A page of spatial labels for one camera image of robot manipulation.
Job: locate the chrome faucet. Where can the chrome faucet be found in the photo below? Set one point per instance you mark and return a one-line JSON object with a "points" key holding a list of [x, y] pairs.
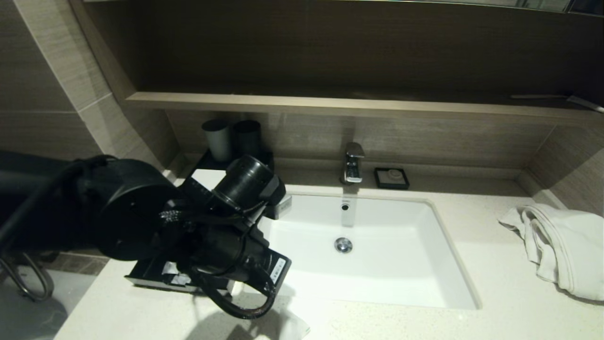
{"points": [[353, 165]]}

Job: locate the black soap dish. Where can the black soap dish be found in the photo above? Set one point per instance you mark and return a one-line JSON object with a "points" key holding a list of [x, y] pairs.
{"points": [[377, 182]]}

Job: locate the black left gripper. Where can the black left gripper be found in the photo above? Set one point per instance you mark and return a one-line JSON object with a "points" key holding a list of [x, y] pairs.
{"points": [[236, 255]]}

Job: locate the wall mirror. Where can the wall mirror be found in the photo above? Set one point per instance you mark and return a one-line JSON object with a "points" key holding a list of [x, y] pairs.
{"points": [[542, 4]]}

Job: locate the grey cup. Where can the grey cup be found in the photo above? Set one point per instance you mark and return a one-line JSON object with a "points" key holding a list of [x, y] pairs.
{"points": [[218, 141]]}

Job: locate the white towel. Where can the white towel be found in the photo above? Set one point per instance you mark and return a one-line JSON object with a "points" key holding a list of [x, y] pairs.
{"points": [[571, 245]]}

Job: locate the black amenity drawer box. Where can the black amenity drawer box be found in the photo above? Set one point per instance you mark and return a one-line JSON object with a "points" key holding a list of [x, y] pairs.
{"points": [[264, 160]]}

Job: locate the white ceramic sink basin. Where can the white ceramic sink basin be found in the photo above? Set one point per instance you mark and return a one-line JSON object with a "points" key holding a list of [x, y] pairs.
{"points": [[401, 264]]}

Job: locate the round white soap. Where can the round white soap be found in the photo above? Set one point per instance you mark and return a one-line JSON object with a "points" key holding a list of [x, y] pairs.
{"points": [[392, 176]]}

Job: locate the wooden wall shelf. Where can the wooden wall shelf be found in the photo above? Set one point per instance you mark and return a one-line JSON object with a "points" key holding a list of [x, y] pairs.
{"points": [[330, 106]]}

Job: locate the dark brown cup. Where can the dark brown cup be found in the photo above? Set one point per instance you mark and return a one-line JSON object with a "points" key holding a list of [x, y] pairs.
{"points": [[247, 137]]}

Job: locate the white flat sheet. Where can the white flat sheet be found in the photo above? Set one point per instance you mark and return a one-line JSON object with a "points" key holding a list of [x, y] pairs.
{"points": [[207, 177]]}

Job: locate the chrome drain stopper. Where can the chrome drain stopper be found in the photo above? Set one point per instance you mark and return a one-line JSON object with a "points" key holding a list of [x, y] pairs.
{"points": [[343, 245]]}

